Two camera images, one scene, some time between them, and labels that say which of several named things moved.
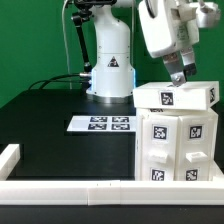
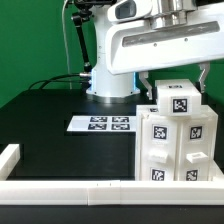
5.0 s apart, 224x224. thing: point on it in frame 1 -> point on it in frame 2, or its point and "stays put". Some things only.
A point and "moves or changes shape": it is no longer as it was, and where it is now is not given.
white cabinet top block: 196,95 moves or changes shape
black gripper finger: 188,58 -> 204,71
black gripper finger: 175,66 -> 143,77
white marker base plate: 103,123 stays put
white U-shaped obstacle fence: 175,192 stays put
